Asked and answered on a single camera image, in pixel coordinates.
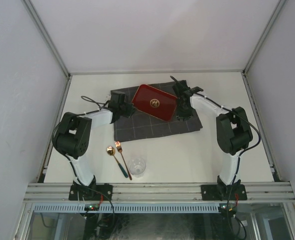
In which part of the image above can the red rectangular tray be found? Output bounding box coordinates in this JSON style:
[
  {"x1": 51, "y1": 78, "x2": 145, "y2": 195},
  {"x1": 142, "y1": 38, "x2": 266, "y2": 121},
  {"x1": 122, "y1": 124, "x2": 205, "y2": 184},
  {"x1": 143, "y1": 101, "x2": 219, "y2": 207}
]
[{"x1": 131, "y1": 84, "x2": 177, "y2": 122}]

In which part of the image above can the grey checked cloth napkin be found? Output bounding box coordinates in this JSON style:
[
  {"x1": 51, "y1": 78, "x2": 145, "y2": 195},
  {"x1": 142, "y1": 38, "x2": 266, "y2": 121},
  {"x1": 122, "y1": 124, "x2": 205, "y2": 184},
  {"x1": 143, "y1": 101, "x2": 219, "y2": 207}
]
[{"x1": 109, "y1": 80, "x2": 204, "y2": 143}]

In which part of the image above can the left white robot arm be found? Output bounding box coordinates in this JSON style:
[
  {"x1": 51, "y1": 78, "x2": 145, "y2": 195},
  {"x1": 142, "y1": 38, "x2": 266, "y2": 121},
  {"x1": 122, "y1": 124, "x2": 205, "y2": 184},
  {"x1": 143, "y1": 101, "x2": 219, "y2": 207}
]
[{"x1": 51, "y1": 100, "x2": 137, "y2": 200}]

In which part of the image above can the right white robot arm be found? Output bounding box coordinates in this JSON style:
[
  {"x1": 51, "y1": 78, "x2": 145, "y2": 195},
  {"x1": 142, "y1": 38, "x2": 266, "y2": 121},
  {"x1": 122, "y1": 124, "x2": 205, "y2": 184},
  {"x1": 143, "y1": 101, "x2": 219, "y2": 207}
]
[{"x1": 177, "y1": 90, "x2": 256, "y2": 201}]

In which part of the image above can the rose gold fork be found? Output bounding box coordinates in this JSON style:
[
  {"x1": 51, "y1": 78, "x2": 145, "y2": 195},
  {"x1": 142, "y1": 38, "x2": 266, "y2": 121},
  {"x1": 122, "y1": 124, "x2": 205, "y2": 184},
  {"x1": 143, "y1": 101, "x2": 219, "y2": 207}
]
[{"x1": 115, "y1": 141, "x2": 133, "y2": 181}]

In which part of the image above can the clear glass cup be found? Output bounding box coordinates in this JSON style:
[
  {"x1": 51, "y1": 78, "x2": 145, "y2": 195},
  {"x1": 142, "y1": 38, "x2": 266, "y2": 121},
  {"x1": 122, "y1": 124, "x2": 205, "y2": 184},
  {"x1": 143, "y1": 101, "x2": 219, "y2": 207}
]
[{"x1": 128, "y1": 157, "x2": 146, "y2": 178}]

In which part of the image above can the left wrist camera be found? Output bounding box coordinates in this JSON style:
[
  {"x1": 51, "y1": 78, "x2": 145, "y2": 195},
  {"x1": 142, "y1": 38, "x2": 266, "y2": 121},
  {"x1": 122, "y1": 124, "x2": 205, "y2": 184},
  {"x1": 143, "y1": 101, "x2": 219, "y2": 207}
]
[{"x1": 109, "y1": 91, "x2": 126, "y2": 108}]

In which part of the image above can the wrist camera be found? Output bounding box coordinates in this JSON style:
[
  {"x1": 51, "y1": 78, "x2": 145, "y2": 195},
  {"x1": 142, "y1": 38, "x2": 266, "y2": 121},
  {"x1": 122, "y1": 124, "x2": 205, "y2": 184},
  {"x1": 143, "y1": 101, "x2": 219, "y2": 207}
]
[
  {"x1": 170, "y1": 75, "x2": 204, "y2": 98},
  {"x1": 109, "y1": 91, "x2": 126, "y2": 108}
]

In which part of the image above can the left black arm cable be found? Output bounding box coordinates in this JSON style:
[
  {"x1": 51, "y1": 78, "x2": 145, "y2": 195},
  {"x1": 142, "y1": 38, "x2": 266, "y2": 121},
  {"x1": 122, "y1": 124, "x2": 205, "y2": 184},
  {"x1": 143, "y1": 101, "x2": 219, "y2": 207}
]
[{"x1": 51, "y1": 95, "x2": 111, "y2": 151}]

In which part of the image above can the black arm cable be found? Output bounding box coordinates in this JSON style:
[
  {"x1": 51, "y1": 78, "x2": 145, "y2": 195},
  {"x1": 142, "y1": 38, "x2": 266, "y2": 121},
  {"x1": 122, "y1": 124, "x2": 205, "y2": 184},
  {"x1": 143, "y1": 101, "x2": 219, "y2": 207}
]
[
  {"x1": 237, "y1": 116, "x2": 261, "y2": 153},
  {"x1": 51, "y1": 95, "x2": 111, "y2": 151}
]

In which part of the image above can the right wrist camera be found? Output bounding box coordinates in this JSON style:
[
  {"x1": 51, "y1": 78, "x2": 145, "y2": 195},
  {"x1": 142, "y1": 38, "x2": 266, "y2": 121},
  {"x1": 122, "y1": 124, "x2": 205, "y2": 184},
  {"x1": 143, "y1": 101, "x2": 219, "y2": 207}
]
[{"x1": 170, "y1": 75, "x2": 204, "y2": 98}]

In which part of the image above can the gold spoon green handle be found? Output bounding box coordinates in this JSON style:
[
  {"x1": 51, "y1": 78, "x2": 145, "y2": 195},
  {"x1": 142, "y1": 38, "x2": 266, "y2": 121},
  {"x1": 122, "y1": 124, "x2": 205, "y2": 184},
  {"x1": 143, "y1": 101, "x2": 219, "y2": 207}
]
[{"x1": 106, "y1": 146, "x2": 129, "y2": 178}]

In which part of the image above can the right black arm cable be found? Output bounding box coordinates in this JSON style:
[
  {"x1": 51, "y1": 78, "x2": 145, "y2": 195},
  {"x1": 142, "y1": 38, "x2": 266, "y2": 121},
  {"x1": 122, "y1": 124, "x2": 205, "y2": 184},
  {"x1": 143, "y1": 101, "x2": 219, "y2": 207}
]
[{"x1": 237, "y1": 116, "x2": 261, "y2": 153}]

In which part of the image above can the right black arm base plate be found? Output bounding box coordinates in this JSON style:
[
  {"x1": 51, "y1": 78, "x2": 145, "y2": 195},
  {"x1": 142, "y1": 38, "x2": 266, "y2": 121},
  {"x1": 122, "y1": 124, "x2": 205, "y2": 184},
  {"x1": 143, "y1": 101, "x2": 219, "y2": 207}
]
[{"x1": 200, "y1": 184, "x2": 248, "y2": 201}]

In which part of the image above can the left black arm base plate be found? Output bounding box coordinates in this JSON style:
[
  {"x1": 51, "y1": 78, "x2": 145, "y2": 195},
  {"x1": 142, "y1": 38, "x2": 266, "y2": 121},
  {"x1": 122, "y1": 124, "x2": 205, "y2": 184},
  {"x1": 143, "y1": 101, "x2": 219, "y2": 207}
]
[{"x1": 68, "y1": 182, "x2": 113, "y2": 201}]

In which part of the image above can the grey slotted cable duct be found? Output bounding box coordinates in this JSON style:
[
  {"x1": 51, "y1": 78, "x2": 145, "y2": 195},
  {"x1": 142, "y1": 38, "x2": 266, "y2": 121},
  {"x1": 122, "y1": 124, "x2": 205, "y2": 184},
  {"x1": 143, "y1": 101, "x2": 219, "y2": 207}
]
[{"x1": 33, "y1": 203, "x2": 220, "y2": 214}]

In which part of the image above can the aluminium front rail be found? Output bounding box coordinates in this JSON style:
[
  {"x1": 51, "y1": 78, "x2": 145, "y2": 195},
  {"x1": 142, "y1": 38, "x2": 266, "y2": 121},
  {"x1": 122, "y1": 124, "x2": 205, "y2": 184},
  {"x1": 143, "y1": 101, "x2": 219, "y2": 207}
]
[{"x1": 23, "y1": 182, "x2": 295, "y2": 203}]

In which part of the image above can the left aluminium frame post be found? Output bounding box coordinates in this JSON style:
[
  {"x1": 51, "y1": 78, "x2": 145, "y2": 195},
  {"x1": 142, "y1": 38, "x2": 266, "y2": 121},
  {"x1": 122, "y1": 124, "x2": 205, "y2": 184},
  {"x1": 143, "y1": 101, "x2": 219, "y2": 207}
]
[{"x1": 22, "y1": 0, "x2": 72, "y2": 80}]

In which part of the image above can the aluminium frame post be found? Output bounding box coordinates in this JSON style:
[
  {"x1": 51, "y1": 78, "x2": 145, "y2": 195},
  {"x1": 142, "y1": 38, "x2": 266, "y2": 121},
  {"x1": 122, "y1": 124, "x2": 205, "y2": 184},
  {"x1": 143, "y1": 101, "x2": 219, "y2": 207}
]
[
  {"x1": 242, "y1": 0, "x2": 288, "y2": 76},
  {"x1": 22, "y1": 0, "x2": 72, "y2": 80}
]

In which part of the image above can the right aluminium frame post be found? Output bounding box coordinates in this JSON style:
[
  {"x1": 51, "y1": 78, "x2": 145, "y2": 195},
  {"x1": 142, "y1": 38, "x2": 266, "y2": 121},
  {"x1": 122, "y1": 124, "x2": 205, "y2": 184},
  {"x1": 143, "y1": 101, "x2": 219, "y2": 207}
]
[{"x1": 242, "y1": 0, "x2": 288, "y2": 76}]

